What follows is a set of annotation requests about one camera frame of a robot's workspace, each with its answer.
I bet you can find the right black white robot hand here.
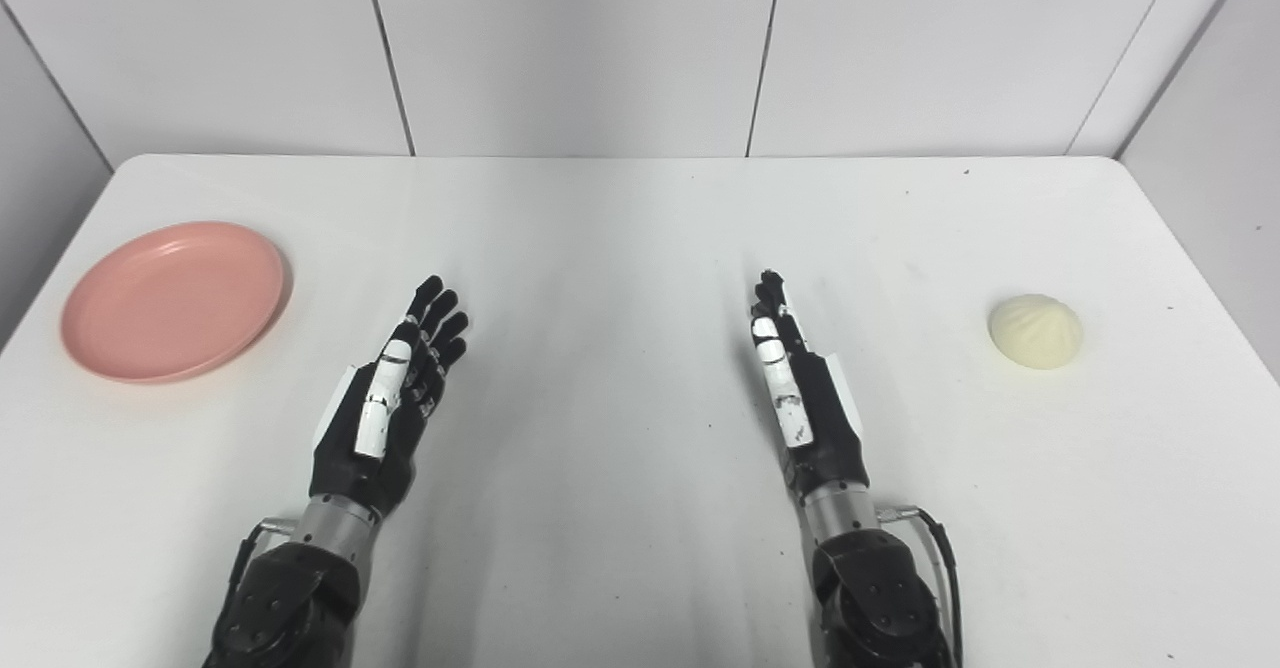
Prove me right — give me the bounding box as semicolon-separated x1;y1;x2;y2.
750;269;872;502

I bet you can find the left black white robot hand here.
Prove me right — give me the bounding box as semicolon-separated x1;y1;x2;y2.
309;275;470;520

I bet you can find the white steamed bun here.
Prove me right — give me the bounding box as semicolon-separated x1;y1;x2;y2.
988;294;1085;371

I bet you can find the pink round plate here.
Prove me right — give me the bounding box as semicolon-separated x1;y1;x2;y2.
60;221;288;384

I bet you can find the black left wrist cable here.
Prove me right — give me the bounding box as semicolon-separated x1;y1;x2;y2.
205;518;299;668

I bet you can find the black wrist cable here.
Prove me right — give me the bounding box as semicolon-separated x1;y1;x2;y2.
205;518;299;668
878;505;965;668

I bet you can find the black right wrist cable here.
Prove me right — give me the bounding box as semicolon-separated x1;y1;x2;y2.
878;505;965;668

